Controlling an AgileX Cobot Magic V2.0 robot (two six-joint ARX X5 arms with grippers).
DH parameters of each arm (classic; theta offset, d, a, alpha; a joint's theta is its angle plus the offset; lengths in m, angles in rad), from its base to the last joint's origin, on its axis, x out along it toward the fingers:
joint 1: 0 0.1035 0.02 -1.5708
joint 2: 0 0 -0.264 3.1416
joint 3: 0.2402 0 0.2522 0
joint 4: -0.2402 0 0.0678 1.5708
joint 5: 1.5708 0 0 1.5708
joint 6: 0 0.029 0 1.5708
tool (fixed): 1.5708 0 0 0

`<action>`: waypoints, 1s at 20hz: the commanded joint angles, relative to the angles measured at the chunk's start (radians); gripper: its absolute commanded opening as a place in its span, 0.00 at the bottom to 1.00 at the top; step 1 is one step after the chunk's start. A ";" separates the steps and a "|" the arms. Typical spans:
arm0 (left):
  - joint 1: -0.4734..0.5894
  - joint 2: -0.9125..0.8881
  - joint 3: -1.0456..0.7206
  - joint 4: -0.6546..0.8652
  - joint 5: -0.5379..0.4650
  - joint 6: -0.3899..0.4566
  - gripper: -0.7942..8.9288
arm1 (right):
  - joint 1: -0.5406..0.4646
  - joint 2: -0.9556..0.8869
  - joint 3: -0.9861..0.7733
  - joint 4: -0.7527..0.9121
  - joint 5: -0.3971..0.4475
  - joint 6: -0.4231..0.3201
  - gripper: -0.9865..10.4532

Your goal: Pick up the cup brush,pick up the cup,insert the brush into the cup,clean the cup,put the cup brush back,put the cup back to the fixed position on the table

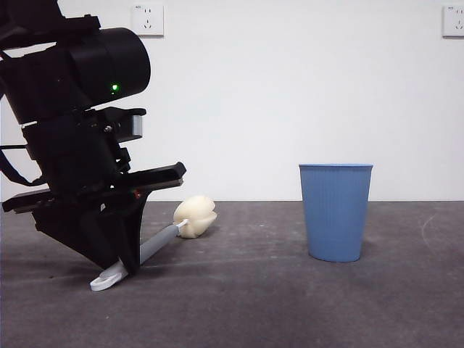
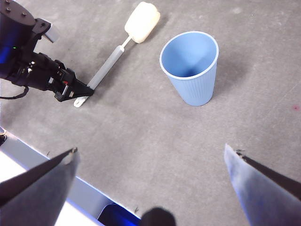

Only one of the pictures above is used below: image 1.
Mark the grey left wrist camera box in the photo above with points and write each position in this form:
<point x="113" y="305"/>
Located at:
<point x="138" y="127"/>

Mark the white wall socket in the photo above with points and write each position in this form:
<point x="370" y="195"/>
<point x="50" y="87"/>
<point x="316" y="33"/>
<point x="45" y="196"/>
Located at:
<point x="454" y="21"/>
<point x="148" y="20"/>

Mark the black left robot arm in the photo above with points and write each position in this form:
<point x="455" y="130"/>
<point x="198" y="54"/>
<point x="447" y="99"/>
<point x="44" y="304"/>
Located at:
<point x="108" y="65"/>

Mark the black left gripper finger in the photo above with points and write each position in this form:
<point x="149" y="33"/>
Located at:
<point x="135" y="239"/>
<point x="90" y="235"/>

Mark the blue ribbed plastic cup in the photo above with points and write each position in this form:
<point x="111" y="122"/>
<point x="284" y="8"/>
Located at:
<point x="335" y="217"/>

